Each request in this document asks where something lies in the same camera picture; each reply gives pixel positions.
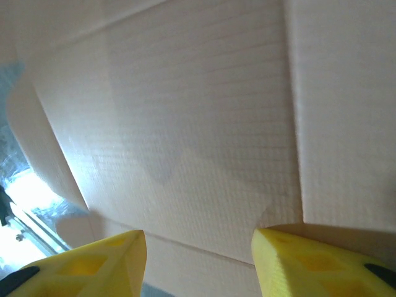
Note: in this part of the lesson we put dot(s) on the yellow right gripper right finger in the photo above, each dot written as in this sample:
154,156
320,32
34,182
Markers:
309,272

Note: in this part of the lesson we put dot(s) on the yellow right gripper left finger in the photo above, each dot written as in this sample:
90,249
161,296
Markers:
92,272

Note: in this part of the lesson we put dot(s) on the orange paper box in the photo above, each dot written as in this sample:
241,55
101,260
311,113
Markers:
198,123

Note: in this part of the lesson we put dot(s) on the aluminium side rail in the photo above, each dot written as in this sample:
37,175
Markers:
37,227

